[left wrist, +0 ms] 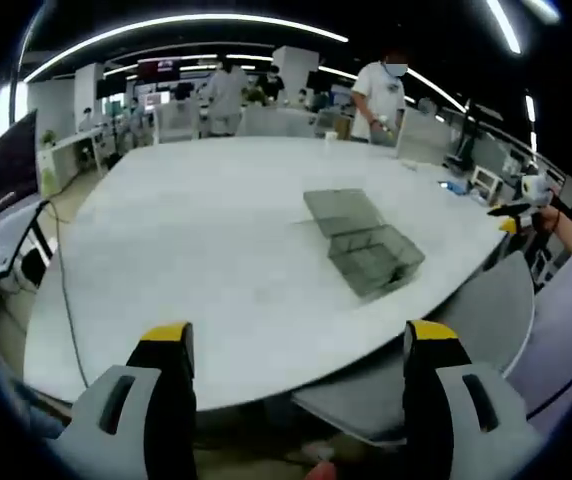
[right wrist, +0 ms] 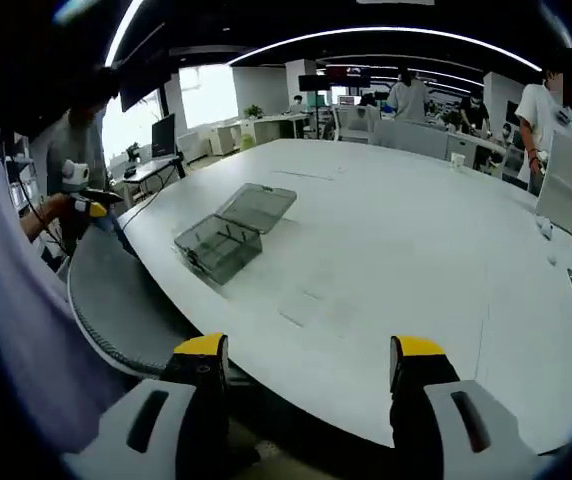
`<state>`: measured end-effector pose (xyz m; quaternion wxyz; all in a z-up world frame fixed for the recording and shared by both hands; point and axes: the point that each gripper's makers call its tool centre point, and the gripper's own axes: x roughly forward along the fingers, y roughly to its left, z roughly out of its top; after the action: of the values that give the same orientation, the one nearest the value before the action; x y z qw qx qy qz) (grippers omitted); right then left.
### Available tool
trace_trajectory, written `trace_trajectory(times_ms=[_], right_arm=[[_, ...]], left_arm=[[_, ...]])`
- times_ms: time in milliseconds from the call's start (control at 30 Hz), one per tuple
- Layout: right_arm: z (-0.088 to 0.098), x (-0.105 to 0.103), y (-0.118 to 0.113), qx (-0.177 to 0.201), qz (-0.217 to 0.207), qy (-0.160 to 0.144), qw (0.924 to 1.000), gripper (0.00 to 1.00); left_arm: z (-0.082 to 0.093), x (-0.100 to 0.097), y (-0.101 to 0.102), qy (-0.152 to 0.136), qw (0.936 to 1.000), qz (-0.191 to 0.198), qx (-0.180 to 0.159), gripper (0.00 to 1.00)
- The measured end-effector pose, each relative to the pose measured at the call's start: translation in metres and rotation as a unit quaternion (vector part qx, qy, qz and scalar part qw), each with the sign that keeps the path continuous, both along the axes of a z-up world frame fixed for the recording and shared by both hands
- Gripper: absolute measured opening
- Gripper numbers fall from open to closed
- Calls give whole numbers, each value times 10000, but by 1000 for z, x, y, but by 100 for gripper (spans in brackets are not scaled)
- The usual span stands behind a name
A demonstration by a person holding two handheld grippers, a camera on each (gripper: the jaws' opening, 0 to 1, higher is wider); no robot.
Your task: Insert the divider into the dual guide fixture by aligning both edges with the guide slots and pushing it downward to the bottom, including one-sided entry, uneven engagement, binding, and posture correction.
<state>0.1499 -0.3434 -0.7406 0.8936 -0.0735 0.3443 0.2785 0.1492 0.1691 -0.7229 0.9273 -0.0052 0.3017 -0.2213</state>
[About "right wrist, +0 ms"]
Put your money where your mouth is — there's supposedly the white mesh office chair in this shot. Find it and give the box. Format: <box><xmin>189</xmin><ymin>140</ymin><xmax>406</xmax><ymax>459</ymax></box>
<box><xmin>68</xmin><ymin>225</ymin><xmax>208</xmax><ymax>380</ymax></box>

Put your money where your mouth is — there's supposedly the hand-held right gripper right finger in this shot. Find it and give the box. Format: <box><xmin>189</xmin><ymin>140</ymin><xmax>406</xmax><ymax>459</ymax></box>
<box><xmin>389</xmin><ymin>334</ymin><xmax>540</xmax><ymax>480</ymax></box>

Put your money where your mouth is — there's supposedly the small white desk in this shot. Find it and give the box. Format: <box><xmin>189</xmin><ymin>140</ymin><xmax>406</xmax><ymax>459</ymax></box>
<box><xmin>123</xmin><ymin>153</ymin><xmax>187</xmax><ymax>201</ymax></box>

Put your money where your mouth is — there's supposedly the clear grey guide fixture box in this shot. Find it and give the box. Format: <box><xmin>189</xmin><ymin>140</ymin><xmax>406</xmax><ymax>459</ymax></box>
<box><xmin>173</xmin><ymin>182</ymin><xmax>298</xmax><ymax>287</ymax></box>

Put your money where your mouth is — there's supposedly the red lit screen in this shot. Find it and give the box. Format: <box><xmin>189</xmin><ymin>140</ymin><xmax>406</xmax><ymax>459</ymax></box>
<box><xmin>325</xmin><ymin>66</ymin><xmax>372</xmax><ymax>89</ymax></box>

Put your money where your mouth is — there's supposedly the white cabinet row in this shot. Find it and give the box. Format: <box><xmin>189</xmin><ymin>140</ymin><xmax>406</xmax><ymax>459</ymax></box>
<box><xmin>208</xmin><ymin>113</ymin><xmax>312</xmax><ymax>156</ymax></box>

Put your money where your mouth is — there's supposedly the black table cable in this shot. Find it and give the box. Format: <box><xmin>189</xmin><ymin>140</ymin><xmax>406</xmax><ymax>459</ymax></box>
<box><xmin>120</xmin><ymin>164</ymin><xmax>180</xmax><ymax>229</ymax></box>

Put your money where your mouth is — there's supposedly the black hanging monitor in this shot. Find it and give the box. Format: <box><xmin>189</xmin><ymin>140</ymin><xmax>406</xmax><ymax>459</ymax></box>
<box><xmin>118</xmin><ymin>59</ymin><xmax>173</xmax><ymax>114</ymax></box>

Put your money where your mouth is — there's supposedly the person's white shirt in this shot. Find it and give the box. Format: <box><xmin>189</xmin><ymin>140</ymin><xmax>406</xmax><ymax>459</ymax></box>
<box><xmin>0</xmin><ymin>157</ymin><xmax>135</xmax><ymax>454</ymax></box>

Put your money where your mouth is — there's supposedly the grey desk partition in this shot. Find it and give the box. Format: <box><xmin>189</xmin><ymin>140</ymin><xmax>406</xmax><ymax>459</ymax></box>
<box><xmin>370</xmin><ymin>119</ymin><xmax>450</xmax><ymax>161</ymax></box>

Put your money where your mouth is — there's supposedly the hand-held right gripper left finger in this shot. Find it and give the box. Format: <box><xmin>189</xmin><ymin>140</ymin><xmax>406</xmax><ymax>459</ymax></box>
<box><xmin>63</xmin><ymin>332</ymin><xmax>232</xmax><ymax>480</ymax></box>

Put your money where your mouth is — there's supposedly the ceiling light strip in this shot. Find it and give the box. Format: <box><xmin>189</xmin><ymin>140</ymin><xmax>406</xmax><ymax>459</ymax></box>
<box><xmin>104</xmin><ymin>0</ymin><xmax>146</xmax><ymax>69</ymax></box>
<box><xmin>228</xmin><ymin>25</ymin><xmax>543</xmax><ymax>72</ymax></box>

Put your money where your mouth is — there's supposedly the black monitor on pole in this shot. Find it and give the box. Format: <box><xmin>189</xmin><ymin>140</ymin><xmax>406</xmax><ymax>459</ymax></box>
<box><xmin>298</xmin><ymin>74</ymin><xmax>332</xmax><ymax>93</ymax></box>

